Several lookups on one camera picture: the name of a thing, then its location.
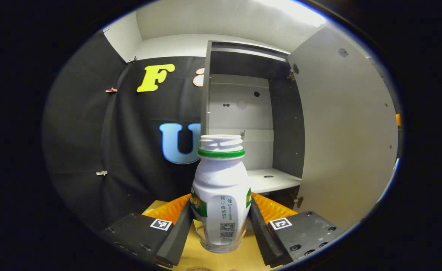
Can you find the black backdrop cloth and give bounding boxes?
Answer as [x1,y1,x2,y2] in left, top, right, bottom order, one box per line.
[42,32,206,231]

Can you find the dark grey cabinet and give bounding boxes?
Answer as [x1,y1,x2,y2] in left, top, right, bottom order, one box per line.
[201,41,306,200]

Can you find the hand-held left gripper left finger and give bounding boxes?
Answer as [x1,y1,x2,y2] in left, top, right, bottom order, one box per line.
[100,193,194,268]

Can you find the white bottle with green label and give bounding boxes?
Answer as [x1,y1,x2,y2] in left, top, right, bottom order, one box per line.
[191,134,252,253]

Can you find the beige cabinet door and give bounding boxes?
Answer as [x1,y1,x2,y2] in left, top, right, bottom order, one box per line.
[287,26,399,231]

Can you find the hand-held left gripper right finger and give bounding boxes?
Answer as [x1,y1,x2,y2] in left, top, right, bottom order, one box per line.
[249,192,346,268]

